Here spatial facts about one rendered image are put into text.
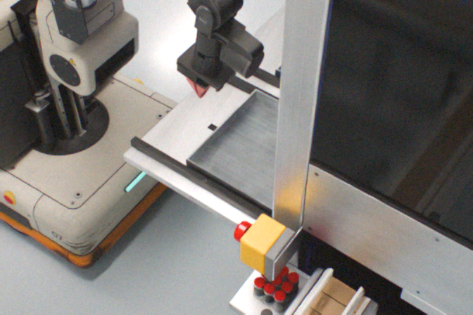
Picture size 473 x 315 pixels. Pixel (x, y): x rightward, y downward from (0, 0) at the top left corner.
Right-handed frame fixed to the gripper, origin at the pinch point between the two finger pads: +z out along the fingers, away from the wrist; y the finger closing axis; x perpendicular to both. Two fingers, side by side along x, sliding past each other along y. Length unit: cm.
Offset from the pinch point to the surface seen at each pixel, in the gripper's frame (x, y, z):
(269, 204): -3.7, 22.6, 14.4
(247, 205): -7.6, 19.5, 13.2
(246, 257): -22.1, 27.3, 2.8
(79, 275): -9, -27, 114
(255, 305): -24.0, 32.7, 12.7
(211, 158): -0.7, 5.7, 17.7
